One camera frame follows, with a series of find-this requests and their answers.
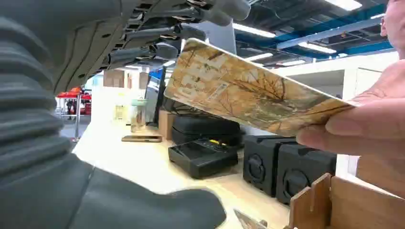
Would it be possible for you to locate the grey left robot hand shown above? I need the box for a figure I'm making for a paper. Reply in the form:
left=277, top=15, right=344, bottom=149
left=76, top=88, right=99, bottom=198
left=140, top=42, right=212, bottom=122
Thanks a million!
left=0, top=0, right=252, bottom=229

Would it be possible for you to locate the autumn leaves printed card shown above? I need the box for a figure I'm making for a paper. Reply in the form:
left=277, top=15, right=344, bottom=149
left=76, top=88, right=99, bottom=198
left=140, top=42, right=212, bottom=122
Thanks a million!
left=164, top=38, right=357, bottom=137

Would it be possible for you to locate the large brown cardboard box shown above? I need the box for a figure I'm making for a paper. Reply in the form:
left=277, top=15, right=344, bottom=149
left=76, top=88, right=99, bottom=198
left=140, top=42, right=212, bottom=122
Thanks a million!
left=103, top=69, right=126, bottom=89

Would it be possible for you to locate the red canopy stand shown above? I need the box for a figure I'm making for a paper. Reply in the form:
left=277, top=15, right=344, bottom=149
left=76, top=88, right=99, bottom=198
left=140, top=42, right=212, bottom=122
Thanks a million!
left=56, top=87, right=93, bottom=116

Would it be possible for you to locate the dark computer monitor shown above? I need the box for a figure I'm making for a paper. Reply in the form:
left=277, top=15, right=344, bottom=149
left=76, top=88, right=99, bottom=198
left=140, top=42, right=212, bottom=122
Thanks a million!
left=144, top=65, right=167, bottom=128

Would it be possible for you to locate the metal pole stand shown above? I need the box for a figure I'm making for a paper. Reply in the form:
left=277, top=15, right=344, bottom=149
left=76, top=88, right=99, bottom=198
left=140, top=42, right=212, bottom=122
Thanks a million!
left=71, top=94, right=82, bottom=144

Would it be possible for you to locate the glass jar with green lid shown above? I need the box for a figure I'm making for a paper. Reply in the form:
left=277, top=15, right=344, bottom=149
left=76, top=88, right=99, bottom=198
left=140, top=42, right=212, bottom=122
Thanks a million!
left=130, top=99, right=148, bottom=134

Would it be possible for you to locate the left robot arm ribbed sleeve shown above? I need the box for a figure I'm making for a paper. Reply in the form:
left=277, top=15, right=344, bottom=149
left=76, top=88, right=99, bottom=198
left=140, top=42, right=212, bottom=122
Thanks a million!
left=0, top=16, right=74, bottom=178

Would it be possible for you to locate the small brown cardboard box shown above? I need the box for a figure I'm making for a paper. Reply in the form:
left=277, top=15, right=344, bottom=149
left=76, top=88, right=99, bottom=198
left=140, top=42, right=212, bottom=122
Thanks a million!
left=158, top=109, right=177, bottom=142

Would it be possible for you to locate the smartphone with brown case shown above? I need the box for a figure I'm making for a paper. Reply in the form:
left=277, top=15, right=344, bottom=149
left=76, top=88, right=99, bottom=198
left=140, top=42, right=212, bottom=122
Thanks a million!
left=121, top=135, right=163, bottom=143

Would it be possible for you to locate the black soft bag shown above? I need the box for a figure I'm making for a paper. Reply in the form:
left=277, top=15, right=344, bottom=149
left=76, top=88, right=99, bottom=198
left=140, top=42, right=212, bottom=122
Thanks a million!
left=171, top=115, right=245, bottom=148

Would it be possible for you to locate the ceiling light strip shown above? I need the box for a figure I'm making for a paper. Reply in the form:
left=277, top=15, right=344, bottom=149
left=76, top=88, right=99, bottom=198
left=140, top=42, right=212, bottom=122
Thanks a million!
left=245, top=52, right=274, bottom=62
left=232, top=22, right=277, bottom=39
left=325, top=0, right=363, bottom=12
left=297, top=42, right=337, bottom=55

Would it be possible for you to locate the black flat charger device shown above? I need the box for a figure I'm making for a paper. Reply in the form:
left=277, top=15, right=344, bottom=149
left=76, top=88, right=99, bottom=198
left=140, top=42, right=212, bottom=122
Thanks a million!
left=168, top=139, right=239, bottom=180

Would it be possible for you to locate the black cube case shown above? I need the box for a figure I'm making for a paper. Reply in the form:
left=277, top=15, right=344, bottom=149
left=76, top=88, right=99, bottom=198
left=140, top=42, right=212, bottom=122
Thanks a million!
left=243, top=135, right=298, bottom=198
left=276, top=144, right=338, bottom=206

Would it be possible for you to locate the card lying on desk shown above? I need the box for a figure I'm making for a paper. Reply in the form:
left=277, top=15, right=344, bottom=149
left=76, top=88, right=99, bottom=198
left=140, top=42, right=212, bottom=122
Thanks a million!
left=233, top=208, right=268, bottom=229

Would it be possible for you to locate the white cabinet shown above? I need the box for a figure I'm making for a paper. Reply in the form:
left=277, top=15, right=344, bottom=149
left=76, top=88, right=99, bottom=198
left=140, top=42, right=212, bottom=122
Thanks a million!
left=271, top=51, right=400, bottom=103

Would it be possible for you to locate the person's hand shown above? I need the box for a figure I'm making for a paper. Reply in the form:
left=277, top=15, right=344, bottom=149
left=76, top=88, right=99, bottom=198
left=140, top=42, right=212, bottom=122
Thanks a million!
left=296, top=59, right=405, bottom=159

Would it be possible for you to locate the person's head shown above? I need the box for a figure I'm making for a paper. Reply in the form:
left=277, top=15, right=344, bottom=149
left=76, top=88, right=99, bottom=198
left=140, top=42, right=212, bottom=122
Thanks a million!
left=379, top=0, right=405, bottom=61

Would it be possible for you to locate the wooden card box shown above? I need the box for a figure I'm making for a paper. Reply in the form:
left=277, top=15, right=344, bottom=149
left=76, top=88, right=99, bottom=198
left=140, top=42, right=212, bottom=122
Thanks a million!
left=284, top=172, right=405, bottom=229

